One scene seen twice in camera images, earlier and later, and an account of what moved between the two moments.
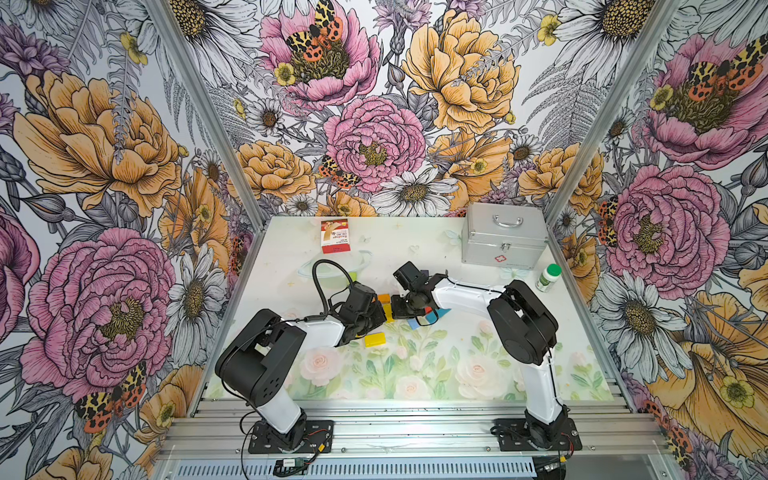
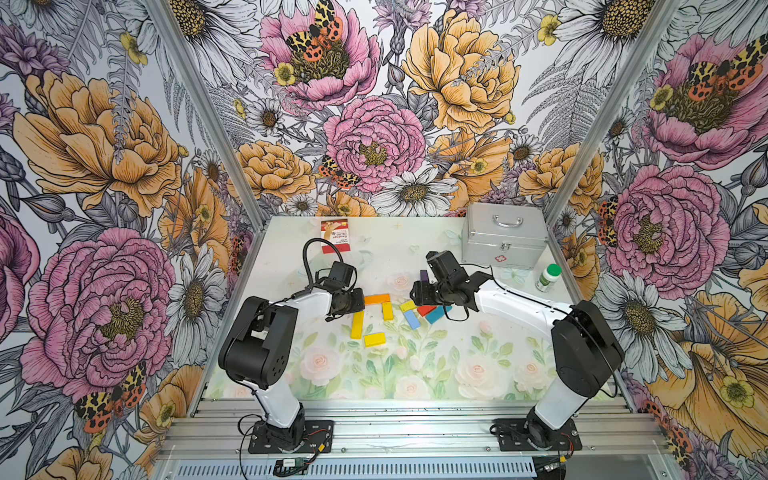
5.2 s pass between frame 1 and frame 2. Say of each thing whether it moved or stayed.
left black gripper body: moved
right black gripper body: moved
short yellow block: stayed
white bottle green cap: stayed
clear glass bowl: stayed
